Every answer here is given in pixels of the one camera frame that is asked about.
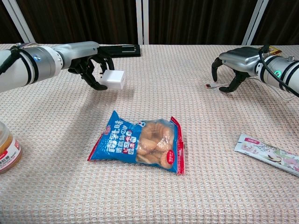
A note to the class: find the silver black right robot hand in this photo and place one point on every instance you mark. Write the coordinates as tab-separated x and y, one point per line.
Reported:
240	58

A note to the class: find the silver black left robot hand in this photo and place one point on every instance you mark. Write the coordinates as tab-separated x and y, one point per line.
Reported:
77	52

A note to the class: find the small white object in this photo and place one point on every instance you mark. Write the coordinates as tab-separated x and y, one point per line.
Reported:
114	79

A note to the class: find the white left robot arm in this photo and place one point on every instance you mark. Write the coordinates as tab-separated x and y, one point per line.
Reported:
23	67

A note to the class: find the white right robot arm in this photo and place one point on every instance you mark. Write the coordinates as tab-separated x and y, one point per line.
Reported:
280	72

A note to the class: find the dark pleated curtain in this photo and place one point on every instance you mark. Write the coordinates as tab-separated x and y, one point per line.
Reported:
81	21

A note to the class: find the yellow red small box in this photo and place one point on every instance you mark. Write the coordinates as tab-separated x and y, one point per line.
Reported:
275	50

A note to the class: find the black folded stand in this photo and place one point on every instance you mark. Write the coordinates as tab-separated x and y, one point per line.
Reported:
123	50

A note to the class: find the white floral sachet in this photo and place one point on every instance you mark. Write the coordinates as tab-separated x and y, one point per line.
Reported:
268	151

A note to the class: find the blue snack bag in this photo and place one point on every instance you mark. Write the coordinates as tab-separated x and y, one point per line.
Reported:
130	142

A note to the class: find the plastic jar with red label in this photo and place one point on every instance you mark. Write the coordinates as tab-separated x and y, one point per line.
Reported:
8	149

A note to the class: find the beige woven tablecloth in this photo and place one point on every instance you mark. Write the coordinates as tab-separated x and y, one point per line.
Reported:
149	198

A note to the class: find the white frame post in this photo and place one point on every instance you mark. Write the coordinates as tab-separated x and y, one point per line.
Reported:
254	23
142	21
23	23

